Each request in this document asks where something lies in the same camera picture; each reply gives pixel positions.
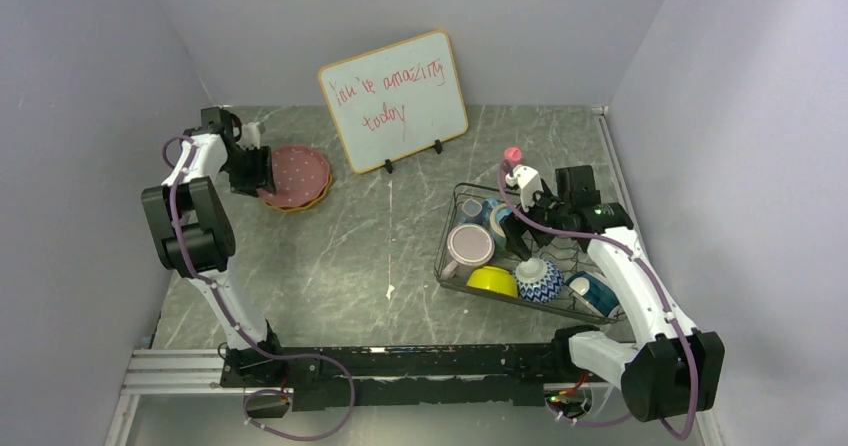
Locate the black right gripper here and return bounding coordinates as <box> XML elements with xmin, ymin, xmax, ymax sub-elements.
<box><xmin>500</xmin><ymin>179</ymin><xmax>571</xmax><ymax>261</ymax></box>

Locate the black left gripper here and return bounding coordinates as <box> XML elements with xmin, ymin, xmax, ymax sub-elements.
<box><xmin>221</xmin><ymin>144</ymin><xmax>277</xmax><ymax>198</ymax></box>

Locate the blue butterfly mug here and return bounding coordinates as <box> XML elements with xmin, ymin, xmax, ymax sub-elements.
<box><xmin>482</xmin><ymin>197</ymin><xmax>512</xmax><ymax>251</ymax></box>

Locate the pink polka-dot plate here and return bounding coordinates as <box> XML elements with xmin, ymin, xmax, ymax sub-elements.
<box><xmin>259</xmin><ymin>145</ymin><xmax>331</xmax><ymax>207</ymax></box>

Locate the yellow polka-dot plate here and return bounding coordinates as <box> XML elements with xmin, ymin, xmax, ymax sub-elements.
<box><xmin>263</xmin><ymin>170</ymin><xmax>334</xmax><ymax>214</ymax></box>

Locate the yellow-green bowl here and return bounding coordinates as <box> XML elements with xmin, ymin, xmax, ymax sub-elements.
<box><xmin>466</xmin><ymin>266</ymin><xmax>519</xmax><ymax>298</ymax></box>

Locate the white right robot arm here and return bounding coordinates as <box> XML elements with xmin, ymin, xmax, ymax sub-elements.
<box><xmin>498</xmin><ymin>160</ymin><xmax>725</xmax><ymax>439</ymax></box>

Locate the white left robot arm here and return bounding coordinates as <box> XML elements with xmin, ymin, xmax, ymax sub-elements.
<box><xmin>141</xmin><ymin>107</ymin><xmax>287</xmax><ymax>386</ymax></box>

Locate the small grey-blue cup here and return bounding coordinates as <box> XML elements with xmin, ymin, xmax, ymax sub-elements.
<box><xmin>457</xmin><ymin>198</ymin><xmax>484</xmax><ymax>226</ymax></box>

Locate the lilac mug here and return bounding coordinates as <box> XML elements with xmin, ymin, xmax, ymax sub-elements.
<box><xmin>439</xmin><ymin>223</ymin><xmax>495</xmax><ymax>280</ymax></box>

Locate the blue zigzag pattern bowl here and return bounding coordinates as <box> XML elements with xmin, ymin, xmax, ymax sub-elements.
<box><xmin>512</xmin><ymin>258</ymin><xmax>564</xmax><ymax>304</ymax></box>

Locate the pink-lid spice bottle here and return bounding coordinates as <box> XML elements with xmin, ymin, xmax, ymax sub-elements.
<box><xmin>501</xmin><ymin>146</ymin><xmax>523</xmax><ymax>188</ymax></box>

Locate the teal white-dot bowl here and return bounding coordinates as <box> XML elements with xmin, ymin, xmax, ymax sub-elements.
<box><xmin>565</xmin><ymin>271</ymin><xmax>620</xmax><ymax>317</ymax></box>

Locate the yellow-framed whiteboard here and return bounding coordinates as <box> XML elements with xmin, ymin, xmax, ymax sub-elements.
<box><xmin>318</xmin><ymin>29</ymin><xmax>469</xmax><ymax>174</ymax></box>

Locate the black base bar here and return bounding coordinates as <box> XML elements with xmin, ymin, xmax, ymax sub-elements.
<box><xmin>218</xmin><ymin>337</ymin><xmax>604</xmax><ymax>412</ymax></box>

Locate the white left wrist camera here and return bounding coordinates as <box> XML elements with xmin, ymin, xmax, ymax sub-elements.
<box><xmin>237</xmin><ymin>121</ymin><xmax>265</xmax><ymax>150</ymax></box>

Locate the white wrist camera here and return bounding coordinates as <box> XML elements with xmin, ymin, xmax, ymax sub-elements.
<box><xmin>237</xmin><ymin>121</ymin><xmax>265</xmax><ymax>150</ymax></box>
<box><xmin>505</xmin><ymin>165</ymin><xmax>544</xmax><ymax>212</ymax></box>

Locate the black wire dish rack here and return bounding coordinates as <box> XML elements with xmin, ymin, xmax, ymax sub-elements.
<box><xmin>434</xmin><ymin>183</ymin><xmax>625</xmax><ymax>325</ymax></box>

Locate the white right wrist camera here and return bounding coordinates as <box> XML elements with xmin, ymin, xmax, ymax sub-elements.
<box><xmin>505</xmin><ymin>165</ymin><xmax>544</xmax><ymax>212</ymax></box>

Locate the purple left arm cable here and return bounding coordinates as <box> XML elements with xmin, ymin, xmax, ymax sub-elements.
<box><xmin>162</xmin><ymin>135</ymin><xmax>356</xmax><ymax>441</ymax></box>

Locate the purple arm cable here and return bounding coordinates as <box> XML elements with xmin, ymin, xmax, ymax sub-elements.
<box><xmin>162</xmin><ymin>135</ymin><xmax>356</xmax><ymax>441</ymax></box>
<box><xmin>496</xmin><ymin>161</ymin><xmax>700</xmax><ymax>441</ymax></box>

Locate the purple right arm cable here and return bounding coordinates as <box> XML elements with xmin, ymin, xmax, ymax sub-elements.
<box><xmin>496</xmin><ymin>161</ymin><xmax>700</xmax><ymax>441</ymax></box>

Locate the aluminium rail at wall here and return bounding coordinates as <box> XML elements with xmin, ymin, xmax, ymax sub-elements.
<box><xmin>590</xmin><ymin>106</ymin><xmax>627</xmax><ymax>201</ymax></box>

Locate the aluminium front frame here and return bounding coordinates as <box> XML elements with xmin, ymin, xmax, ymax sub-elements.
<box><xmin>104</xmin><ymin>346</ymin><xmax>727</xmax><ymax>446</ymax></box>

